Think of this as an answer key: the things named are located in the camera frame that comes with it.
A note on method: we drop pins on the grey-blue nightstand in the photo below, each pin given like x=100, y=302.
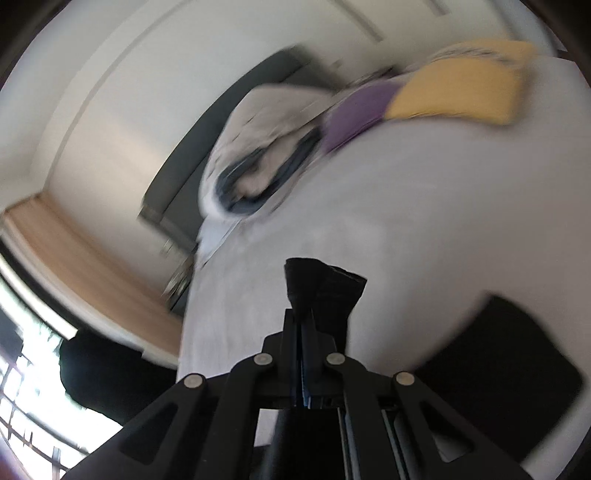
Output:
x=181, y=281

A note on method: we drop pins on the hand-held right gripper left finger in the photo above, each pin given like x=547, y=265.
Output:
x=291, y=369

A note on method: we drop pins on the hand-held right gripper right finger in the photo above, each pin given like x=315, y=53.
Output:
x=319, y=369

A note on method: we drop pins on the bed with white sheet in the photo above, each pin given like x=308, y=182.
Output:
x=415, y=207

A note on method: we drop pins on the black fluffy coat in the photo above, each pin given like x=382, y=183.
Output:
x=111, y=374

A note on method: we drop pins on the white wardrobe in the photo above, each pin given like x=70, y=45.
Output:
x=438, y=18

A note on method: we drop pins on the yellow pillow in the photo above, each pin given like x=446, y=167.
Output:
x=457, y=87

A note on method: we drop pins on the purple pillow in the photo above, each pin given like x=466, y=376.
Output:
x=355, y=113

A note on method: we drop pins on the white and blue duvet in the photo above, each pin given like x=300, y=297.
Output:
x=263, y=134

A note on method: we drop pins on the white pillow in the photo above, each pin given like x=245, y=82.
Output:
x=214, y=235

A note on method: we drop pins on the window with black frame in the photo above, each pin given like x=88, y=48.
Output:
x=27, y=392

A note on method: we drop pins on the black denim pants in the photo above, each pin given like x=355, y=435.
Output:
x=325, y=290

